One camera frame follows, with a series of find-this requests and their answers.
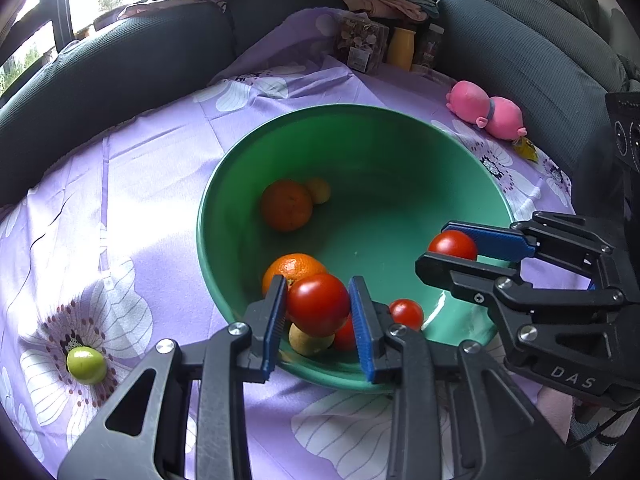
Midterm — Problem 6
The dark grey sofa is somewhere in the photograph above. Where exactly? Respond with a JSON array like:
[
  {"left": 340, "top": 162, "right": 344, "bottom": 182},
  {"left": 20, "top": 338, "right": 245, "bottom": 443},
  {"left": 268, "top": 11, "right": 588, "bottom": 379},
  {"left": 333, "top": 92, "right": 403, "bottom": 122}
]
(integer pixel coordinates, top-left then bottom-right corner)
[{"left": 0, "top": 0, "right": 640, "bottom": 221}]

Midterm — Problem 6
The clear box of dried snacks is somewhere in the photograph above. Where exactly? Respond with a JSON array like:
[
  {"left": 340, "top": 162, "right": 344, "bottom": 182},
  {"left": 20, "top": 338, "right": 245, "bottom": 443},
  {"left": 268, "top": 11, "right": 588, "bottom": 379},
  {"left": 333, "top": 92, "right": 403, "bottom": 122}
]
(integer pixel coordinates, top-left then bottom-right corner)
[{"left": 334, "top": 12, "right": 390, "bottom": 75}]

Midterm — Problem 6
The yellowish jujube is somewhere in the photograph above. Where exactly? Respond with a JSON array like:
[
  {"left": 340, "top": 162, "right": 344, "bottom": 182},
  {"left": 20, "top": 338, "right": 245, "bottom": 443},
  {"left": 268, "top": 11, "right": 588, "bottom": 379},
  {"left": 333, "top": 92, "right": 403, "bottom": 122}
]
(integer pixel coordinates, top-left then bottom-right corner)
[
  {"left": 289, "top": 322, "right": 335, "bottom": 357},
  {"left": 305, "top": 177, "right": 331, "bottom": 205}
]

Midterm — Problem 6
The orange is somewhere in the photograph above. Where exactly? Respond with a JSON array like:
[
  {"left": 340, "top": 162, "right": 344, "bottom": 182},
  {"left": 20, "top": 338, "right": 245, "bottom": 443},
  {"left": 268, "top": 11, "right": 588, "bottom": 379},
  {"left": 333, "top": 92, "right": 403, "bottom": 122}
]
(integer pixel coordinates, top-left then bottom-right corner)
[
  {"left": 260, "top": 179, "right": 314, "bottom": 232},
  {"left": 262, "top": 253, "right": 328, "bottom": 301}
]

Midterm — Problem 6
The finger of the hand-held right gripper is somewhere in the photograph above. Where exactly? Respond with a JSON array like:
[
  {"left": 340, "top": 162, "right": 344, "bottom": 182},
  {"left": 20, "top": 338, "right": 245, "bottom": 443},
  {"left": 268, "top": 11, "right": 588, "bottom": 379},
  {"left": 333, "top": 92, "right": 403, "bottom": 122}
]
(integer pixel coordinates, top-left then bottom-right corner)
[
  {"left": 445, "top": 211, "right": 616, "bottom": 291},
  {"left": 415, "top": 252, "right": 626, "bottom": 347}
]

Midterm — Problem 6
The yellow bottle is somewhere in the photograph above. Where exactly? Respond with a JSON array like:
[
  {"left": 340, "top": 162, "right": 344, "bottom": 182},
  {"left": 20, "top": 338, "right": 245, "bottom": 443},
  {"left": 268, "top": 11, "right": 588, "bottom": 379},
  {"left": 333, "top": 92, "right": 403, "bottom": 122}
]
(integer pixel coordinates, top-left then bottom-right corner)
[{"left": 386, "top": 26, "right": 416, "bottom": 72}]

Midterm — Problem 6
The large red tomato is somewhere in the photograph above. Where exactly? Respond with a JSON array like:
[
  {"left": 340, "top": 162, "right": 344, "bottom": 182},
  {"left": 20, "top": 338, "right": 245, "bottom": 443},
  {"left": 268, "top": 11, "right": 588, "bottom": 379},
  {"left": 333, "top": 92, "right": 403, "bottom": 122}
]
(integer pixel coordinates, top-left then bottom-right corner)
[{"left": 287, "top": 273, "right": 351, "bottom": 337}]

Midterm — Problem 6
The green jujube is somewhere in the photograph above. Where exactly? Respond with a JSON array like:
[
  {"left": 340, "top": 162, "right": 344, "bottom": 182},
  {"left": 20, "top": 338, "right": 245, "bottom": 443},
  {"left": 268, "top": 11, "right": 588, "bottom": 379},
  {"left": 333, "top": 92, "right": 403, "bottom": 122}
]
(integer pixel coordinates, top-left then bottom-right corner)
[{"left": 66, "top": 346, "right": 108, "bottom": 386}]

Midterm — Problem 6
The pink plush toy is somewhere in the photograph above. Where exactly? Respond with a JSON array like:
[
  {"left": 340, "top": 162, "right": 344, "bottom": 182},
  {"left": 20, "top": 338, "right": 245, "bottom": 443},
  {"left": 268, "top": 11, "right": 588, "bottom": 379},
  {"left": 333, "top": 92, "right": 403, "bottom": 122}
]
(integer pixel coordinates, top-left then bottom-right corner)
[{"left": 446, "top": 80, "right": 540, "bottom": 163}]

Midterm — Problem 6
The small red tomato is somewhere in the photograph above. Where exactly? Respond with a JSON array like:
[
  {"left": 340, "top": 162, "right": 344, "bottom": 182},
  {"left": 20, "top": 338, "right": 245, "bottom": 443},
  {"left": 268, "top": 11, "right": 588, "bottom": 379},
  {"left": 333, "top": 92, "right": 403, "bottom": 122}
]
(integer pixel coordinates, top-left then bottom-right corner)
[
  {"left": 389, "top": 299, "right": 425, "bottom": 332},
  {"left": 332, "top": 317, "right": 357, "bottom": 352}
]

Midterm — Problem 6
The dark jar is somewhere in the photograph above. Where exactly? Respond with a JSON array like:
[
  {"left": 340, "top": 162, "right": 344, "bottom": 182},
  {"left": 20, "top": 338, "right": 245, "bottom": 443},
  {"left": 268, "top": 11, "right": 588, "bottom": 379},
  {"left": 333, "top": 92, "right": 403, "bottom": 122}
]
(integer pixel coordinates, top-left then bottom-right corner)
[{"left": 414, "top": 23, "right": 446, "bottom": 71}]

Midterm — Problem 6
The purple floral blanket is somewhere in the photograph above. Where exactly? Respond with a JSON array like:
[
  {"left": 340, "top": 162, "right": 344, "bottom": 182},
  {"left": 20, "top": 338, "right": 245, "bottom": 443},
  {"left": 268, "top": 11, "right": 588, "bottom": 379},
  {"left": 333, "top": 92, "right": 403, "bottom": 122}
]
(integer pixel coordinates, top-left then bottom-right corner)
[{"left": 0, "top": 7, "right": 591, "bottom": 480}]

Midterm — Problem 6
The green plastic bowl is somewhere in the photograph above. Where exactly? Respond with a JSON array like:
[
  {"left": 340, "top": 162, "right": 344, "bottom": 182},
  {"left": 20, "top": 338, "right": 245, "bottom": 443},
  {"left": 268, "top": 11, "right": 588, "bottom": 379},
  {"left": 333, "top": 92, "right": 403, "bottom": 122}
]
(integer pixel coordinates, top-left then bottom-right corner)
[{"left": 196, "top": 104, "right": 516, "bottom": 393}]

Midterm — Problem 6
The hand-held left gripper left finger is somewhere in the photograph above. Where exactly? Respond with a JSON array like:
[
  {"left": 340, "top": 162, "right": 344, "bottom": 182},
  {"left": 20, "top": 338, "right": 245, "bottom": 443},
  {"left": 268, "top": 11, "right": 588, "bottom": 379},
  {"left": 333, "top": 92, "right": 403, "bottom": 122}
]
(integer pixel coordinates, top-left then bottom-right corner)
[{"left": 57, "top": 275, "right": 288, "bottom": 480}]

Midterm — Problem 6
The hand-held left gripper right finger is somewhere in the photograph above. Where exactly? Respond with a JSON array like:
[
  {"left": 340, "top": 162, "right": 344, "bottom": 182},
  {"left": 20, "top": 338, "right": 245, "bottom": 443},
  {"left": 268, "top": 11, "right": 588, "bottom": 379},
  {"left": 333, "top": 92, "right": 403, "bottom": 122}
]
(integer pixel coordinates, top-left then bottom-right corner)
[{"left": 348, "top": 275, "right": 591, "bottom": 480}]

